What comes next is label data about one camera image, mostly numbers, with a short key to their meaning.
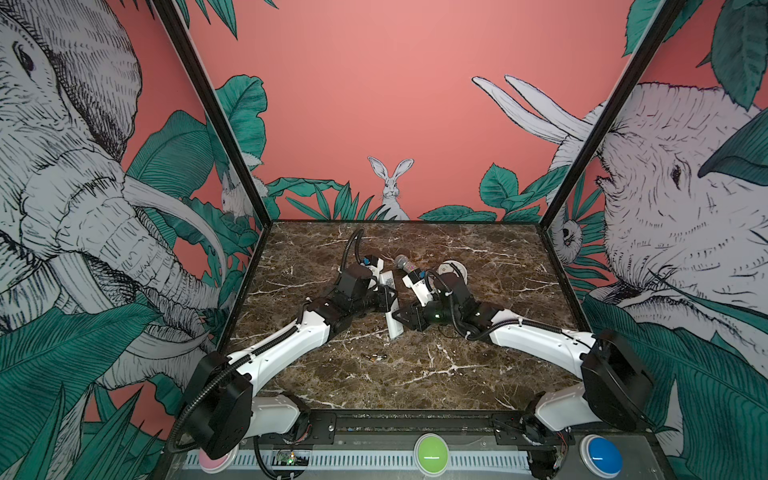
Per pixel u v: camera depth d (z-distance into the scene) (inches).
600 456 27.5
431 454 27.4
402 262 40.9
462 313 25.0
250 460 27.6
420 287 28.7
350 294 24.3
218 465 26.5
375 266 29.3
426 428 29.6
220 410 15.8
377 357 33.8
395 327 30.9
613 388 16.8
